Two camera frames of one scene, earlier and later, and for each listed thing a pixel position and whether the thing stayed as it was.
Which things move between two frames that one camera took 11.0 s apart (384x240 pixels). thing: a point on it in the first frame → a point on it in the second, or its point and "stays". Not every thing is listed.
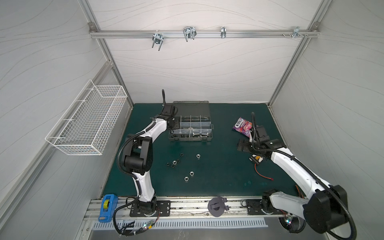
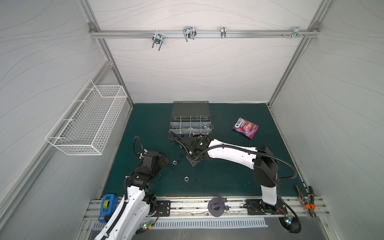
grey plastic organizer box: [194, 122] stays
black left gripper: [174, 121] → [161, 162]
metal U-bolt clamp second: [189, 32] stays
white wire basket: [86, 126] stays
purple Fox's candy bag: [243, 126] stays
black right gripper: [244, 146] → [190, 145]
